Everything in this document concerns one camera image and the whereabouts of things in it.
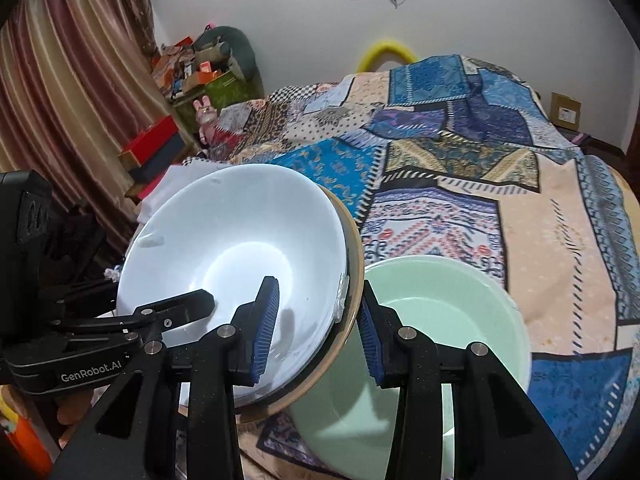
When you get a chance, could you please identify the pink bowl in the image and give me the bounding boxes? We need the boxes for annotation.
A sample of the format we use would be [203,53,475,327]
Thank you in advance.
[235,185,366,423]

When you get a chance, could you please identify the grey plush toy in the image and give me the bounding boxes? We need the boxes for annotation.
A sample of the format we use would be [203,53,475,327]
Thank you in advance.
[192,25,261,83]

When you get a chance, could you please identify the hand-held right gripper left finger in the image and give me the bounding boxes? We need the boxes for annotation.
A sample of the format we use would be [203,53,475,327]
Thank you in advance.
[50,275,282,480]

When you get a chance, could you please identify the person's left hand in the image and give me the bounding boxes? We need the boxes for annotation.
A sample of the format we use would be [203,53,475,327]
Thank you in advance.
[55,400,97,453]

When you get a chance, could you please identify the patchwork printed blanket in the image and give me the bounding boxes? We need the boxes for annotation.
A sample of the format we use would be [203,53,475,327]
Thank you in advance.
[180,54,640,480]

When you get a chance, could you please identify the white bowl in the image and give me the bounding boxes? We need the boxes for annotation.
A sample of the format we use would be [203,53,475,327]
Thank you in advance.
[116,163,349,408]

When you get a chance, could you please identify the pile of assorted packages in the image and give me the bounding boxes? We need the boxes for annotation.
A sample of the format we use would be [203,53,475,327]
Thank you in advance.
[150,35,236,98]

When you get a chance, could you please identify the pink rabbit toy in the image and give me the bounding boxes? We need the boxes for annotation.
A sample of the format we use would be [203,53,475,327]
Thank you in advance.
[192,94,221,146]

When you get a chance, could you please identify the cardboard box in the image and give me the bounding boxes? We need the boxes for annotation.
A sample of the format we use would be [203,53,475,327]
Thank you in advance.
[550,91,582,128]

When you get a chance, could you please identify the striped brown curtain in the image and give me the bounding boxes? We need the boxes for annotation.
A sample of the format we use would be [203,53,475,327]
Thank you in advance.
[0,0,201,256]

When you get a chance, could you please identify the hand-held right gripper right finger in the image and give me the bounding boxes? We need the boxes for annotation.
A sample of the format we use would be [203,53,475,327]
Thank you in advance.
[359,280,583,480]

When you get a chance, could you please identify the navy blue box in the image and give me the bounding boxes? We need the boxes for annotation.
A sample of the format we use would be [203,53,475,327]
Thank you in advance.
[127,135,188,183]

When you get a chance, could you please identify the green bowl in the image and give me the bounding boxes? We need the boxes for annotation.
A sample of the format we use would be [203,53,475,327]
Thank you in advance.
[287,255,532,480]

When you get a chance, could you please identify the green storage box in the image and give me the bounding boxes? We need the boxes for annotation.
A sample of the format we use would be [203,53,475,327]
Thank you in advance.
[172,71,251,111]

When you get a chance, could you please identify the orange cloth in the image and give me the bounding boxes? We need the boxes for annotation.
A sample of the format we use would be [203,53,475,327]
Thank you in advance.
[0,385,53,478]

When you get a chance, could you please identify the yellow foam noodle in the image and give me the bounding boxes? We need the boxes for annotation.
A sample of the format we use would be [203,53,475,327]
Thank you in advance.
[356,40,418,75]

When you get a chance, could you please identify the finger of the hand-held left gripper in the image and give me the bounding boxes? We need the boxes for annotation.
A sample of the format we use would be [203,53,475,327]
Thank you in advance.
[64,288,216,337]
[40,279,121,320]

